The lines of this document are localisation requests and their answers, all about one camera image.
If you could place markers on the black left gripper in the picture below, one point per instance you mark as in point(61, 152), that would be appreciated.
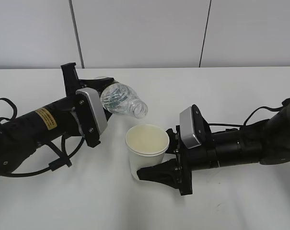
point(86, 123)

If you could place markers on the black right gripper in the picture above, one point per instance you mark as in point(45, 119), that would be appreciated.
point(177, 173)

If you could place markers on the clear water bottle green label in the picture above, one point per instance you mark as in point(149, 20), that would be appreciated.
point(121, 99)

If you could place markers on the white paper cup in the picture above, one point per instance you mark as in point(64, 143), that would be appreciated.
point(144, 163)
point(147, 140)

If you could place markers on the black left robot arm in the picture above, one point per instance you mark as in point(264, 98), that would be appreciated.
point(63, 125)

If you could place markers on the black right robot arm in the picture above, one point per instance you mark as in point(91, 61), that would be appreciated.
point(266, 142)

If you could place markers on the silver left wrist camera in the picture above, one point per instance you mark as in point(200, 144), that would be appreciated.
point(96, 107)

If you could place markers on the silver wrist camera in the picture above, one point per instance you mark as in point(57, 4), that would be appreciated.
point(96, 107)
point(187, 131)

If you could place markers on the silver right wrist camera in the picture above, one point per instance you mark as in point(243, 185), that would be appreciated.
point(187, 131)

